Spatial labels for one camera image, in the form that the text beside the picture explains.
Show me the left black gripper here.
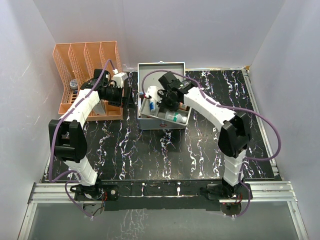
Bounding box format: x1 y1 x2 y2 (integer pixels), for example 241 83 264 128
103 84 136 110

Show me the grey plastic tray insert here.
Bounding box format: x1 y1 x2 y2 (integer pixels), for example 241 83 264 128
137 98 192 130

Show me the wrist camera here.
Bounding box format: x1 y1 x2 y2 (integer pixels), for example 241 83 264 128
144 85 165 105
111 69 128 88

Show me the grey stationery box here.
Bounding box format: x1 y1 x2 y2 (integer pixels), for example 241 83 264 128
93 100 106 116

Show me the round blue white tin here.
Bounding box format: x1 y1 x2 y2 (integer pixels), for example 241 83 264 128
69 79 78 90

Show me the orange plastic file organizer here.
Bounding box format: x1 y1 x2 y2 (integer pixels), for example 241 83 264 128
52 41 122 115

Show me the white blue tube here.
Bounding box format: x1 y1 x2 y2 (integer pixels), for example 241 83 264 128
149 97 157 113

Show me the silver metal medicine case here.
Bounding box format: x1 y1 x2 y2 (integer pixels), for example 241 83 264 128
137 61 196 115

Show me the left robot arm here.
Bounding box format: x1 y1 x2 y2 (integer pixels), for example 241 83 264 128
48 69 135 200

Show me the brown bottle orange cap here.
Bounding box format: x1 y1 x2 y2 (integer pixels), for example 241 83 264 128
178 102 188 111

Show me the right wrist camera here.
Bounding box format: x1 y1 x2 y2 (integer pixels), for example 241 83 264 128
144 85 165 105

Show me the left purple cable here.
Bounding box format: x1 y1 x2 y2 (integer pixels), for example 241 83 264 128
48 58 118 221

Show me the purple cable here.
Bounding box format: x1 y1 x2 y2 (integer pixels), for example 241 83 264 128
140 69 283 220
48 58 118 221

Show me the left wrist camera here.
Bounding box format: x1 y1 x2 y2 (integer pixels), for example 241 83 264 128
111 69 128 88

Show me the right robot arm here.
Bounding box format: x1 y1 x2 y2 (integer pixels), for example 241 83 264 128
158 71 252 199

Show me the aluminium frame rail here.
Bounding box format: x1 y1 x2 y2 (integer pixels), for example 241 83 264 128
18 180 309 240

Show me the clear bottle white cap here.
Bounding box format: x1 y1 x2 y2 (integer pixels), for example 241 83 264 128
165 111 188 124

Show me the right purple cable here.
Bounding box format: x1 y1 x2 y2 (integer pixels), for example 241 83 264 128
140 69 283 220

